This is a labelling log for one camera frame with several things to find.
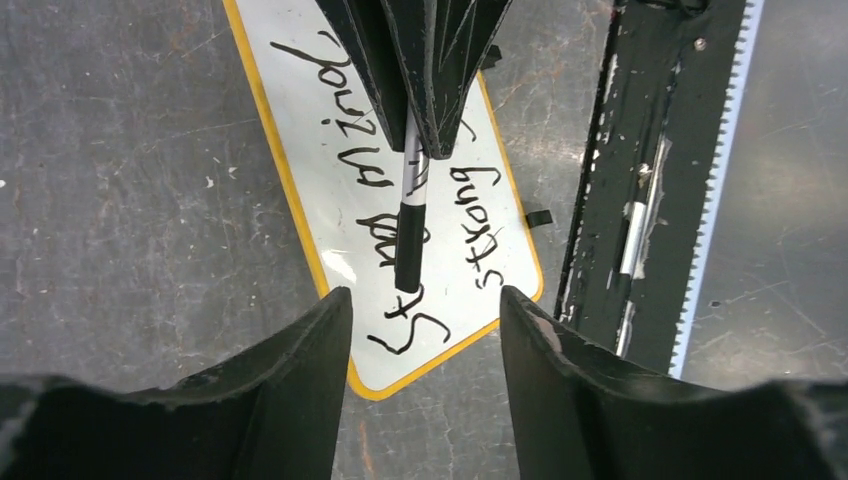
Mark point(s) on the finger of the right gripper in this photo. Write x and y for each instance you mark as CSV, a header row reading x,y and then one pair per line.
x,y
363,29
440,46

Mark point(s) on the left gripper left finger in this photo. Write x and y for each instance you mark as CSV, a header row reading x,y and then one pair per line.
x,y
270,412

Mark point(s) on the black marker cap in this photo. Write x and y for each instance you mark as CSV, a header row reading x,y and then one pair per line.
x,y
409,247

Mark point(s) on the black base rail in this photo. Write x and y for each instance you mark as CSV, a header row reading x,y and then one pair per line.
x,y
635,221

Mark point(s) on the grey slotted cable duct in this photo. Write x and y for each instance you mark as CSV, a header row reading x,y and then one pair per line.
x,y
731,102

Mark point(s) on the white black marker pen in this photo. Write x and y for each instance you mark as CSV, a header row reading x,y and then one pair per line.
x,y
415,165

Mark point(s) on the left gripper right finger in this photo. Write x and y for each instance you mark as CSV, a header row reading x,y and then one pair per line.
x,y
579,411

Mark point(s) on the yellow framed whiteboard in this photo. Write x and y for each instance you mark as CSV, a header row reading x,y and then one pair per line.
x,y
343,182

